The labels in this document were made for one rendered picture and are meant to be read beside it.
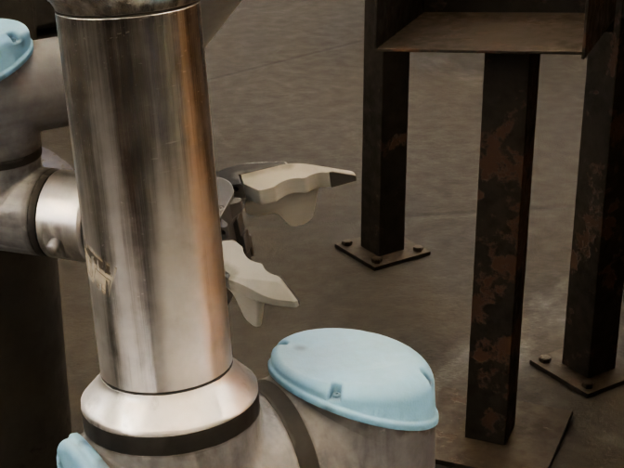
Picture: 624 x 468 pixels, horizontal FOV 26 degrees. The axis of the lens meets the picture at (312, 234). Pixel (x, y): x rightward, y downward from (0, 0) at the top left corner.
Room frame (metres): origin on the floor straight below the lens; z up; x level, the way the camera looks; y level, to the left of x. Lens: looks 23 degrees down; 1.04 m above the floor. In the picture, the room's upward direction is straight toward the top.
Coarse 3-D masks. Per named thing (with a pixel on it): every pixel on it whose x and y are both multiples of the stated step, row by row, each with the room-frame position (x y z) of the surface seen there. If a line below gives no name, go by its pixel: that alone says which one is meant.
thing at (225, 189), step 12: (216, 180) 1.02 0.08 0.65; (228, 192) 1.01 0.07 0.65; (228, 204) 1.00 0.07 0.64; (240, 204) 1.00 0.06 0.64; (228, 216) 0.99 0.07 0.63; (240, 216) 1.02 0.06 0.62; (228, 228) 0.98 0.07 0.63; (240, 228) 1.01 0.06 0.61; (240, 240) 1.02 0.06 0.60; (252, 240) 1.04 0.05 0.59; (252, 252) 1.04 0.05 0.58; (228, 300) 0.98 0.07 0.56
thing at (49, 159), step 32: (0, 256) 1.51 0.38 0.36; (32, 256) 1.55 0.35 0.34; (0, 288) 1.51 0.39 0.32; (32, 288) 1.55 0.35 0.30; (0, 320) 1.51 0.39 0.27; (32, 320) 1.54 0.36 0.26; (0, 352) 1.50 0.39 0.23; (32, 352) 1.54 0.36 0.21; (64, 352) 1.62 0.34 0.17; (0, 384) 1.50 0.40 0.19; (32, 384) 1.53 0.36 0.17; (64, 384) 1.60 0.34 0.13; (0, 416) 1.50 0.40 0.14; (32, 416) 1.53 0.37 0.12; (64, 416) 1.59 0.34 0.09; (0, 448) 1.50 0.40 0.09; (32, 448) 1.53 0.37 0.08
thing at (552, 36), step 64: (384, 0) 1.67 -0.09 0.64; (448, 0) 1.82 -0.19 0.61; (512, 0) 1.78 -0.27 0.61; (576, 0) 1.75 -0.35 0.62; (512, 64) 1.65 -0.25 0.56; (512, 128) 1.65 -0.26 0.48; (512, 192) 1.65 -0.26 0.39; (512, 256) 1.64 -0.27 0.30; (512, 320) 1.64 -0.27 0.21; (512, 384) 1.66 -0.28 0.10; (448, 448) 1.63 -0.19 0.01; (512, 448) 1.63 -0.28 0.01
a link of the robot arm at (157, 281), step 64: (64, 0) 0.75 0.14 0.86; (128, 0) 0.74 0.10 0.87; (192, 0) 0.77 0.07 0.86; (64, 64) 0.76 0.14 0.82; (128, 64) 0.74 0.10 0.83; (192, 64) 0.76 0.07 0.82; (128, 128) 0.74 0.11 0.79; (192, 128) 0.76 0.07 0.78; (128, 192) 0.74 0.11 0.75; (192, 192) 0.75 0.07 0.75; (128, 256) 0.73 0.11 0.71; (192, 256) 0.74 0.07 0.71; (128, 320) 0.73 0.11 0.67; (192, 320) 0.74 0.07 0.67; (128, 384) 0.73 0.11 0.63; (192, 384) 0.73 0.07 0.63; (256, 384) 0.77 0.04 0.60; (64, 448) 0.74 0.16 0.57; (128, 448) 0.71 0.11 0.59; (192, 448) 0.71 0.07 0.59; (256, 448) 0.75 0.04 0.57
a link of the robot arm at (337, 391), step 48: (288, 336) 0.86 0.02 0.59; (336, 336) 0.86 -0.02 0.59; (384, 336) 0.87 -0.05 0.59; (288, 384) 0.79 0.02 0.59; (336, 384) 0.79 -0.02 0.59; (384, 384) 0.79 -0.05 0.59; (432, 384) 0.82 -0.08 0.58; (288, 432) 0.77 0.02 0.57; (336, 432) 0.77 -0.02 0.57; (384, 432) 0.78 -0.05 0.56; (432, 432) 0.81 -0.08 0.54
